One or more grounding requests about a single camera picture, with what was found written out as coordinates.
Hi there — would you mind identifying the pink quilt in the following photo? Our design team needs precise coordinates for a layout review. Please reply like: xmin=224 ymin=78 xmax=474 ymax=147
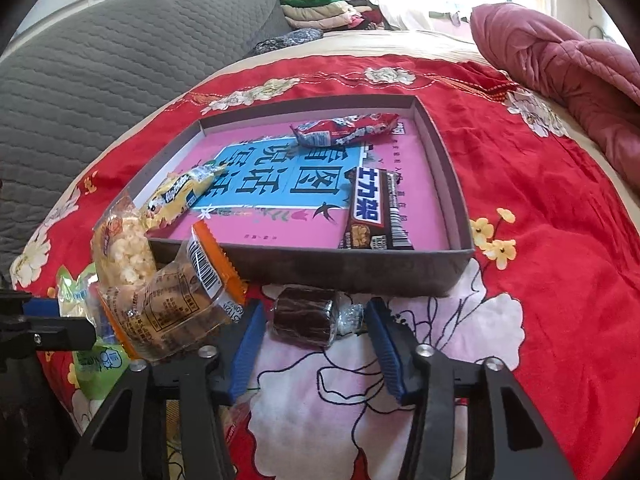
xmin=470 ymin=2 xmax=640 ymax=192

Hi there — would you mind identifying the dark patterned pillow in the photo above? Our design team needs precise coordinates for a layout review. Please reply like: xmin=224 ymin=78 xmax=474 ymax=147
xmin=254 ymin=28 xmax=324 ymax=56

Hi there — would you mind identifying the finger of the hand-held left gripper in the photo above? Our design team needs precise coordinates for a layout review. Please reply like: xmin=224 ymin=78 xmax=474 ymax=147
xmin=22 ymin=296 xmax=62 ymax=318
xmin=27 ymin=316 xmax=97 ymax=352

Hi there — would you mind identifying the red floral blanket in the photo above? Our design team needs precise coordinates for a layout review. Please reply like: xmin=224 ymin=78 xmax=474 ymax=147
xmin=10 ymin=52 xmax=640 ymax=480

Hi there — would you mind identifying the green snack packet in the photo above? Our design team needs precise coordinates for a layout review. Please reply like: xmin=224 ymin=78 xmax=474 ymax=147
xmin=56 ymin=265 xmax=132 ymax=402

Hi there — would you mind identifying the red snack packet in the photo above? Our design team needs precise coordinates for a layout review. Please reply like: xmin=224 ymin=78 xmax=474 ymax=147
xmin=291 ymin=113 xmax=401 ymax=149

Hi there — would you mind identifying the stack of folded clothes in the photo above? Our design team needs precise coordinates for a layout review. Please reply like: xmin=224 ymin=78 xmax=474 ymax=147
xmin=278 ymin=0 xmax=396 ymax=31

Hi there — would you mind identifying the dark chocolate bar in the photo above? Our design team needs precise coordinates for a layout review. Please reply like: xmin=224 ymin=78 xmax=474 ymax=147
xmin=337 ymin=166 xmax=416 ymax=252

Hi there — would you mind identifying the cardboard box with pink print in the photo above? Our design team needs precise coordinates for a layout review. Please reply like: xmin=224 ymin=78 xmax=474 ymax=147
xmin=93 ymin=94 xmax=475 ymax=297

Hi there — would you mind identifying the grey quilted headboard cover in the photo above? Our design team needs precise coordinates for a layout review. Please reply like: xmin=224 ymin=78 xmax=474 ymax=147
xmin=0 ymin=0 xmax=292 ymax=281

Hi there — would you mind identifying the brown cake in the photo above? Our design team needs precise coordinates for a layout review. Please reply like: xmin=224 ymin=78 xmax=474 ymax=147
xmin=270 ymin=285 xmax=369 ymax=349

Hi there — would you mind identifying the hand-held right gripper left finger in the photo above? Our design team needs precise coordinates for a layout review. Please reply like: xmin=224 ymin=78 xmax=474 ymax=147
xmin=60 ymin=299 xmax=267 ymax=480

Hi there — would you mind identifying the yellow snack packet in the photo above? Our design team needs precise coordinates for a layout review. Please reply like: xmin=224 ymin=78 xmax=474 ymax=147
xmin=142 ymin=165 xmax=226 ymax=234

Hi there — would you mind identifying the orange-edged clear snack packet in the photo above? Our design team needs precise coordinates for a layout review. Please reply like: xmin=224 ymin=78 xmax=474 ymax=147
xmin=97 ymin=221 xmax=246 ymax=364

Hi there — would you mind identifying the clear popcorn packet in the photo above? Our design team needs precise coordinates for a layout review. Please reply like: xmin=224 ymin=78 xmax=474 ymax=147
xmin=92 ymin=195 xmax=159 ymax=289

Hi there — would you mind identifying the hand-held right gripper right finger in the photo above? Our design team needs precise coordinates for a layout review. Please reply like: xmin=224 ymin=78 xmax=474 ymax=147
xmin=363 ymin=297 xmax=576 ymax=480

